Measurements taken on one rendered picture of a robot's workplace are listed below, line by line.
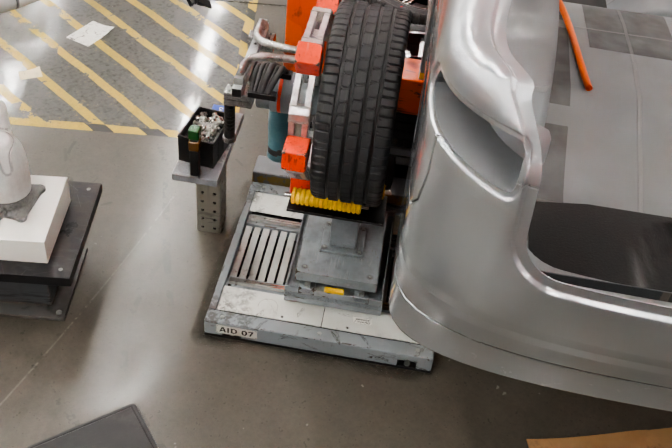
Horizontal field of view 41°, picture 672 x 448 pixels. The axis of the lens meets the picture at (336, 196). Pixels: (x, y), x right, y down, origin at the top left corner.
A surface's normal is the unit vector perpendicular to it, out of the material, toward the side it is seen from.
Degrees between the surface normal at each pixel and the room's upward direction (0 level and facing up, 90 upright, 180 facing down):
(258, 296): 0
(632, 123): 22
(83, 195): 0
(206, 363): 0
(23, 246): 90
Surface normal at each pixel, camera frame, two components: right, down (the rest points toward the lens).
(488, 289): -0.44, 0.56
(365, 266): 0.09, -0.75
